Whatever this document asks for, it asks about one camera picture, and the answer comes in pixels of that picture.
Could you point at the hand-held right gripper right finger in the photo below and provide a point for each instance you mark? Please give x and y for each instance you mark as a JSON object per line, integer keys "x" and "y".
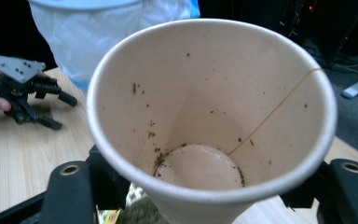
{"x": 304, "y": 194}

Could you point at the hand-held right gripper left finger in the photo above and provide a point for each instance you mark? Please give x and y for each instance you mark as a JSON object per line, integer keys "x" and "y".
{"x": 105, "y": 186}

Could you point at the beige paper cup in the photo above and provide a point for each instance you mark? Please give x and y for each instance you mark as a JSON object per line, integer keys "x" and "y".
{"x": 199, "y": 93}

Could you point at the yellow packet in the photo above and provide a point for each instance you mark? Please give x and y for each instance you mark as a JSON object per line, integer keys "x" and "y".
{"x": 111, "y": 216}

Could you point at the brown speckled lump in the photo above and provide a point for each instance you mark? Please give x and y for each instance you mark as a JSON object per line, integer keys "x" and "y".
{"x": 140, "y": 208}

